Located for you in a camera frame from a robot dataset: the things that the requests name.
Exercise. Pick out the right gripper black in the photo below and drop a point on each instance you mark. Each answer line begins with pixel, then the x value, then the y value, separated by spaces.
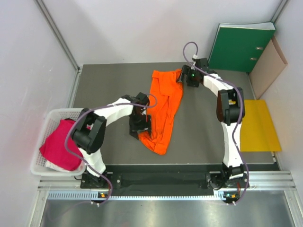
pixel 185 71

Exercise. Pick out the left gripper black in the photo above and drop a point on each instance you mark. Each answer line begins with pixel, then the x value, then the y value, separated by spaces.
pixel 145 126

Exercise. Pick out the orange t shirt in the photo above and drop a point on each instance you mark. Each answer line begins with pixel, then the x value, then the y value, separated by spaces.
pixel 166 96

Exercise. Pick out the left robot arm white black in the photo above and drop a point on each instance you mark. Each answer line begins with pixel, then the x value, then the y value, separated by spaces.
pixel 88 132

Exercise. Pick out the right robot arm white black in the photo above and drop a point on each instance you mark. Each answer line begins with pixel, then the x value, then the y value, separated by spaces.
pixel 229 111

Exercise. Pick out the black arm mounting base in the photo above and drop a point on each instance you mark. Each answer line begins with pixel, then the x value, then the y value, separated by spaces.
pixel 164 180

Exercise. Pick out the beige paper folder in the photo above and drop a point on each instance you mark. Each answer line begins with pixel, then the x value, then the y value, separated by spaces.
pixel 268 67

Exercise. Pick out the magenta t shirt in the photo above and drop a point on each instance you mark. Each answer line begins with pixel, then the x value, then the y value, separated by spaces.
pixel 54 150

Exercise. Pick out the yellow plastic folder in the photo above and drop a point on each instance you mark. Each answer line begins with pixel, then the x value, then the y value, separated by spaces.
pixel 258 133

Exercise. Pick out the white t shirt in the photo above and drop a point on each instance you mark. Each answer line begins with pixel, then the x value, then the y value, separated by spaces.
pixel 52 166

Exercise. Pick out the white plastic basket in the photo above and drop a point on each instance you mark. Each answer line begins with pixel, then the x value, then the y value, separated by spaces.
pixel 51 122

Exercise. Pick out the green ring binder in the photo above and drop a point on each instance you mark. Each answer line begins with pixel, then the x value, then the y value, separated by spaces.
pixel 237 47

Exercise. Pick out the grey slotted cable duct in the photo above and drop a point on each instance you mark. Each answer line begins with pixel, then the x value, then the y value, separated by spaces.
pixel 100 196

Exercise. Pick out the aluminium frame rail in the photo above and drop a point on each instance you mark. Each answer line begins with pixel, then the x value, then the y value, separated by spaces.
pixel 55 30

